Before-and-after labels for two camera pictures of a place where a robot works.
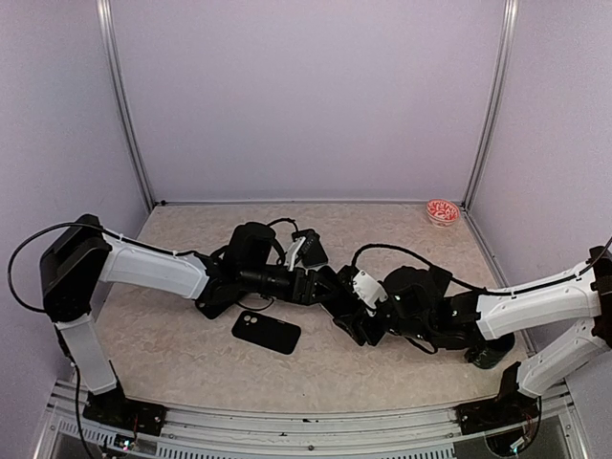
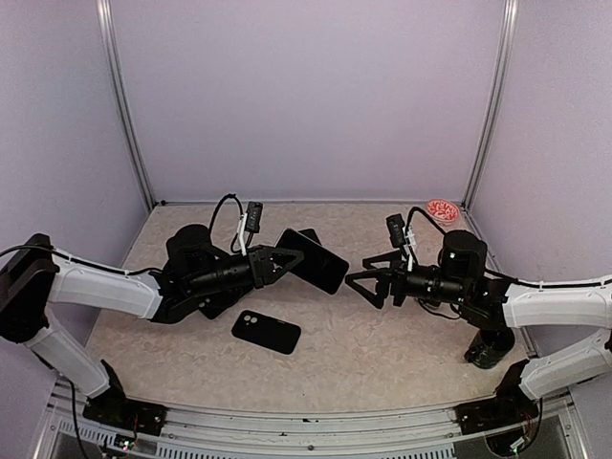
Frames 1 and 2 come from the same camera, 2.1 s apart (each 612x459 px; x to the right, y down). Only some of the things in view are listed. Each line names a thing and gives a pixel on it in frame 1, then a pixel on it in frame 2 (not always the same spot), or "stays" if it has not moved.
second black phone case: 213,308 stays
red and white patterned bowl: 442,213 stays
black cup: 490,353 stays
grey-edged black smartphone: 339,295 → 319,266
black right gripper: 360,329 → 385,278
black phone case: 267,332 stays
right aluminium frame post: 492,109 stays
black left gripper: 307,295 → 262,267
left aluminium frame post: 103,13 stays
